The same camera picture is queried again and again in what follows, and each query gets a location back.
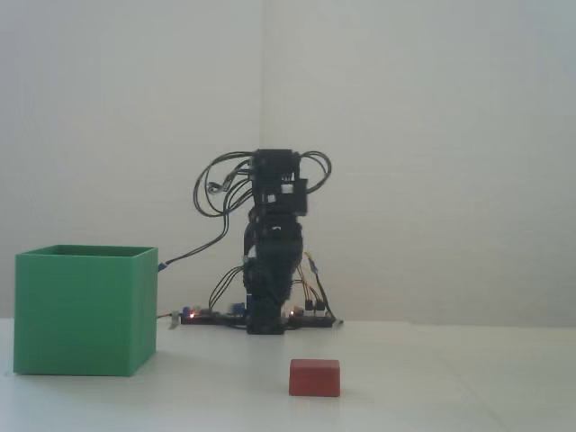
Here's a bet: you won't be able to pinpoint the black mounting plate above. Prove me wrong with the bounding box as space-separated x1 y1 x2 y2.
179 314 337 329

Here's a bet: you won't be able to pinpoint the black servo cable loops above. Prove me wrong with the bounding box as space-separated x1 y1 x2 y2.
192 150 334 316

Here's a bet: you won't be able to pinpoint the black cable with blue connector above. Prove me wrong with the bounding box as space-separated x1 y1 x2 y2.
157 215 233 274

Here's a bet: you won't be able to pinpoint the blue controller circuit board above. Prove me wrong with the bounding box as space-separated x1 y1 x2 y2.
182 303 248 321

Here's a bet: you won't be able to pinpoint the red rectangular block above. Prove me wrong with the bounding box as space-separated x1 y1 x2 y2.
288 358 341 398

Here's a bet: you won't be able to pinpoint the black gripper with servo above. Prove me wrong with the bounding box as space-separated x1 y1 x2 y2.
245 178 310 316

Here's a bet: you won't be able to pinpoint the circuit board with white connectors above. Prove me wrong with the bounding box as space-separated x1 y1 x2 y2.
287 305 334 323

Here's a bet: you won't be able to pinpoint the green open-top plastic bin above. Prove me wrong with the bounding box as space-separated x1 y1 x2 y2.
13 244 159 377

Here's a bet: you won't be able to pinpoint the coloured jumper wire bundle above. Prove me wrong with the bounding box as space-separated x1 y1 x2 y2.
292 251 334 316

